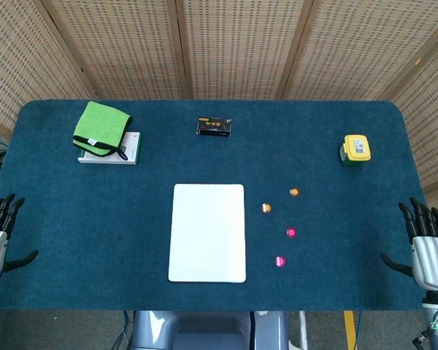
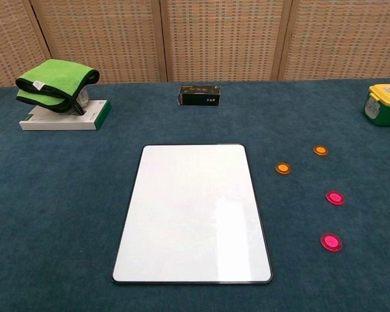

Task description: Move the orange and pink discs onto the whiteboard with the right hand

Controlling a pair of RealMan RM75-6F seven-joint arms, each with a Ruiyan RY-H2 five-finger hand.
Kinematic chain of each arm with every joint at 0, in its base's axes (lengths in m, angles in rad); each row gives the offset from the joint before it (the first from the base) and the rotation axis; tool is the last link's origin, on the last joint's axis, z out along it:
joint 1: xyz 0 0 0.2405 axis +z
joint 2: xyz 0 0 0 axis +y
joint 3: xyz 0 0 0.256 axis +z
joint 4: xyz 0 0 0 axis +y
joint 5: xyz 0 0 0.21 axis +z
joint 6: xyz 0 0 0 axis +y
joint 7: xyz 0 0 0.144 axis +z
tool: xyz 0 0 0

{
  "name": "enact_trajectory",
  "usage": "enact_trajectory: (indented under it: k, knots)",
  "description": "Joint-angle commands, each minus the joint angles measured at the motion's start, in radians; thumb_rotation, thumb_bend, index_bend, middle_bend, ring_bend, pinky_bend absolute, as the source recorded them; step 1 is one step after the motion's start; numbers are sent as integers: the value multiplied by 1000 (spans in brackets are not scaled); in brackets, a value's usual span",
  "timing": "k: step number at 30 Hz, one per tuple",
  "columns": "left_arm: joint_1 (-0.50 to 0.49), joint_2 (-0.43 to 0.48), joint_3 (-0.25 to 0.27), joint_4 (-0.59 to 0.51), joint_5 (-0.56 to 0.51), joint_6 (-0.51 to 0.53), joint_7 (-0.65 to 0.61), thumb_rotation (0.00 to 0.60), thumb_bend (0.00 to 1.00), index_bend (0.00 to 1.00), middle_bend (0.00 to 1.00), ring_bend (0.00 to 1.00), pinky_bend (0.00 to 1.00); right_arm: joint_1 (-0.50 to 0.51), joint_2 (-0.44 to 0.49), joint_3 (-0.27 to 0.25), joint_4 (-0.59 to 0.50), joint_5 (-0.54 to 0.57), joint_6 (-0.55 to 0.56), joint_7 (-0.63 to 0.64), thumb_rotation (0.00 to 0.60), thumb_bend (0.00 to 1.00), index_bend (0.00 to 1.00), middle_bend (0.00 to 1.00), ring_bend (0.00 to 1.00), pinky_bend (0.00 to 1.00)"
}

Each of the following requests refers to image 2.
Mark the orange round magnet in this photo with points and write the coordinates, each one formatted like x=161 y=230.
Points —
x=283 y=168
x=320 y=150

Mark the pink round magnet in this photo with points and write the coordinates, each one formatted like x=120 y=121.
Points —
x=335 y=197
x=331 y=241

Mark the white magnetic board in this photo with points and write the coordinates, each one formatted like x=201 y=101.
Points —
x=191 y=211

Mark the black cardboard box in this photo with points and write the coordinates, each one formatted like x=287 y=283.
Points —
x=199 y=96

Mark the woven folding screen panel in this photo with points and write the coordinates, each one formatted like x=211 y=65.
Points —
x=224 y=39
x=6 y=42
x=100 y=39
x=344 y=39

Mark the white and green box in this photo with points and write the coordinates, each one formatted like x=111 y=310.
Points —
x=61 y=123

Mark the blue table cover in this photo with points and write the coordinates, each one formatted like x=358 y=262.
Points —
x=52 y=195

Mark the green microfiber towel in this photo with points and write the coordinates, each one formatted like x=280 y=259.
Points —
x=52 y=78

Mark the green jar with yellow lid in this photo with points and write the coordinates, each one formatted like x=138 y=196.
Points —
x=385 y=109

